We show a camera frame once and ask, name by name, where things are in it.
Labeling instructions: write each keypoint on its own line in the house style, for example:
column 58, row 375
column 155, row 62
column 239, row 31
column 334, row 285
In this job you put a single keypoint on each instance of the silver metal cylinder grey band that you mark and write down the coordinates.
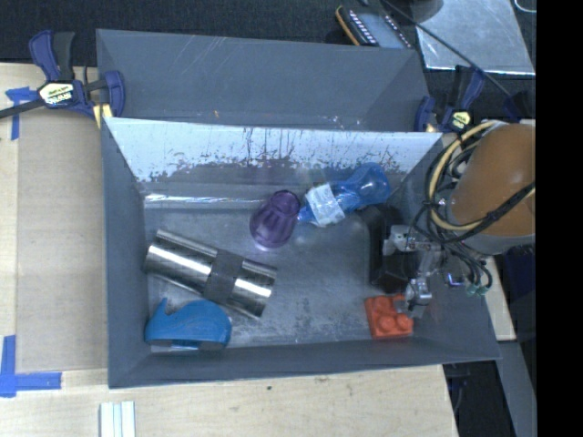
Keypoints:
column 191, row 262

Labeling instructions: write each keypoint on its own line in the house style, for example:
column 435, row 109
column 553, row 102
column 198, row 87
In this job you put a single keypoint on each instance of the purple plastic cup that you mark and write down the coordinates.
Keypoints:
column 273, row 221

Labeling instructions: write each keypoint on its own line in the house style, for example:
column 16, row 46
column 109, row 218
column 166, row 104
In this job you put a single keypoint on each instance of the blue clear plastic bottle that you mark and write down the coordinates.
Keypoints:
column 346, row 196

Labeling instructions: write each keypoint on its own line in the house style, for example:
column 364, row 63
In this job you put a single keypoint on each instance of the grey metal bin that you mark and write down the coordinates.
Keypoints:
column 282, row 84

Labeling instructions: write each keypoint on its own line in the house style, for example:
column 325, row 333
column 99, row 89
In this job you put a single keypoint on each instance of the pale wood flat board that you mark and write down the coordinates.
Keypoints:
column 59, row 244

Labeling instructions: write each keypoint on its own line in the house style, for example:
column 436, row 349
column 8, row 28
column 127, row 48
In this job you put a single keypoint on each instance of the blue whale-shaped toy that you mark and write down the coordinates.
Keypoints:
column 191, row 326

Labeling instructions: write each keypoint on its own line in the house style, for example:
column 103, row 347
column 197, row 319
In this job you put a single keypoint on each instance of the orange toy brick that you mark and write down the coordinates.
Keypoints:
column 387, row 319

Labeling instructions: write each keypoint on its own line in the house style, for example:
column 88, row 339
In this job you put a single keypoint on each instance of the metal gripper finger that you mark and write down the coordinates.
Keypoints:
column 422, row 299
column 405, row 302

